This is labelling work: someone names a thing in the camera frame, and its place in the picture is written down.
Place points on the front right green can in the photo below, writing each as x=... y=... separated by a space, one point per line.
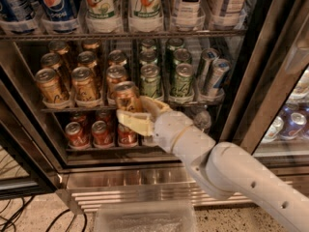
x=182 y=81

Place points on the front middle red can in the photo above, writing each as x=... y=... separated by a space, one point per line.
x=101 y=133

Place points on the front right red can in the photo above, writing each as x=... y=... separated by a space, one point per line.
x=126 y=136

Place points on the left 7up bottle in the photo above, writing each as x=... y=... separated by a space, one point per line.
x=102 y=15

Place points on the green can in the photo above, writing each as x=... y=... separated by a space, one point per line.
x=182 y=81
x=150 y=81

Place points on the left white label bottle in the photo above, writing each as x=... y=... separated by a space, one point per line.
x=186 y=14

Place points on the second row left orange can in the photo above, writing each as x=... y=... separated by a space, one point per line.
x=54 y=61

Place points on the right 7up bottle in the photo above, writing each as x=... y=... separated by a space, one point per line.
x=145 y=14

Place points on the second row orange can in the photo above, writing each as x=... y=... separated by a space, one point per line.
x=89 y=59
x=114 y=75
x=54 y=61

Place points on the second row middle orange can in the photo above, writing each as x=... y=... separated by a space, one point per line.
x=89 y=59

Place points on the slim silver blue can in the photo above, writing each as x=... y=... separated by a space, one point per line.
x=207 y=57
x=215 y=77

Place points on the right white label bottle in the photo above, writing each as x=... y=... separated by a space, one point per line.
x=225 y=14

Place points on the front slim silver blue can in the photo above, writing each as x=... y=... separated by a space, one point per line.
x=215 y=77

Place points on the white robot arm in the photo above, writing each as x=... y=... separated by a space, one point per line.
x=220 y=169

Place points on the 7up bottle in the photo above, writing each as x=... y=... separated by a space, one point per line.
x=102 y=15
x=145 y=14

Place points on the rear slim silver blue can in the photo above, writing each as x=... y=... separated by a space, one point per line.
x=207 y=57

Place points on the second row right orange can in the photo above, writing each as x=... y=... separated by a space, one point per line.
x=114 y=75

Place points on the front left red can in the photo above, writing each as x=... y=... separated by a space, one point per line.
x=76 y=135

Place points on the clear plastic bin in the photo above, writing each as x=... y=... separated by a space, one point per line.
x=152 y=216

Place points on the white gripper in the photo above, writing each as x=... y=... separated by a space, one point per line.
x=168 y=128

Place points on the red can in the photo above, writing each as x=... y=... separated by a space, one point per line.
x=126 y=136
x=101 y=133
x=76 y=135

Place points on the pepsi bottle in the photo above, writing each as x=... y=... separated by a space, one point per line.
x=61 y=14

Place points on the front left green can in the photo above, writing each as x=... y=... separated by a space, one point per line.
x=150 y=81

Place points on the white label bottle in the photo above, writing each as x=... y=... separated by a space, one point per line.
x=186 y=14
x=225 y=14

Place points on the pepsi can behind glass door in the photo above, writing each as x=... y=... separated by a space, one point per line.
x=294 y=124

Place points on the left dark blue bottle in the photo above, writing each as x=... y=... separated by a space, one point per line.
x=18 y=16

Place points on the fridge vent grille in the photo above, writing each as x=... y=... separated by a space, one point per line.
x=90 y=199

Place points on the right water bottle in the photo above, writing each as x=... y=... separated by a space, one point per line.
x=202 y=121

